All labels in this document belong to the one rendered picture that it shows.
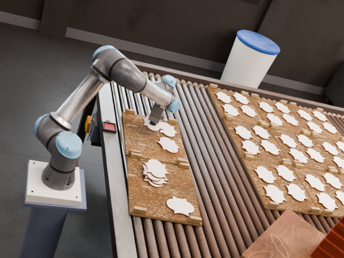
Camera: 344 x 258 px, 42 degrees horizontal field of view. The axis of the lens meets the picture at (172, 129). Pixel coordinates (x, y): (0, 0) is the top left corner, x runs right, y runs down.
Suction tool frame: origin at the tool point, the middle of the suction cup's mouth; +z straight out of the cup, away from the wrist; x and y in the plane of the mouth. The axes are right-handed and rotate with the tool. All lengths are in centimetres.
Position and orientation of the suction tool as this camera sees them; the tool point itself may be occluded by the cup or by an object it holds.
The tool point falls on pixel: (152, 125)
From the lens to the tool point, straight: 255.3
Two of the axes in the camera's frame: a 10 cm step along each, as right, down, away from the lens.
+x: -9.2, -4.0, 0.1
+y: 2.1, -4.6, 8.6
